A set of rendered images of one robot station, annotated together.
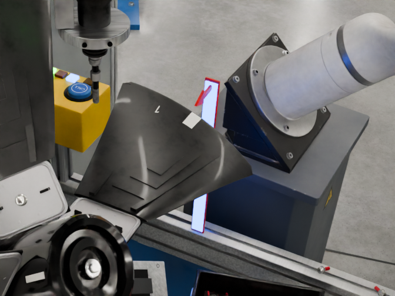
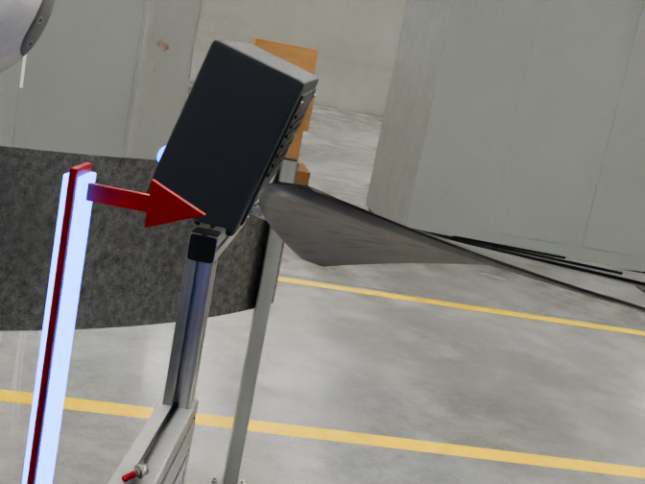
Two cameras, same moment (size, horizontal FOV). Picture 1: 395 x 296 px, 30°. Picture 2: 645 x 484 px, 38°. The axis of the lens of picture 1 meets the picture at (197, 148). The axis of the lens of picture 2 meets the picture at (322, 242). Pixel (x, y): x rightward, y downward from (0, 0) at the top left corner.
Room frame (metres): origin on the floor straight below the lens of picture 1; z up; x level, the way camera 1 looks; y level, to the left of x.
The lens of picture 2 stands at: (1.00, 0.44, 1.27)
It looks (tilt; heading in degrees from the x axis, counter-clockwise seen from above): 12 degrees down; 250
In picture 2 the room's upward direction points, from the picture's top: 11 degrees clockwise
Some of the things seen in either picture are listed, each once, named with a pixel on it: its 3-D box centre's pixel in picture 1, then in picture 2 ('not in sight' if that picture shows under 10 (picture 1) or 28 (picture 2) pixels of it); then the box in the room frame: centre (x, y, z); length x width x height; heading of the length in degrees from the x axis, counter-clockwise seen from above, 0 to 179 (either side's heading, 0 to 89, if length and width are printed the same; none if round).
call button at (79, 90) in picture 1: (79, 91); not in sight; (1.06, 0.21, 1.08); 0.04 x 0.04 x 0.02
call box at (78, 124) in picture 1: (59, 108); not in sight; (1.08, 0.26, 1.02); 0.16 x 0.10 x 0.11; 69
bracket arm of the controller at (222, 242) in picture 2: not in sight; (220, 228); (0.74, -0.61, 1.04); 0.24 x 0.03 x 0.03; 69
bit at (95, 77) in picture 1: (95, 81); not in sight; (0.63, 0.11, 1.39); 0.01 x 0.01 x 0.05
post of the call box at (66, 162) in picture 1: (61, 151); not in sight; (1.08, 0.26, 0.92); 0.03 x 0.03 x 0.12; 69
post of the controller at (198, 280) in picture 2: not in sight; (192, 318); (0.78, -0.51, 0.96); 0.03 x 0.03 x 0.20; 69
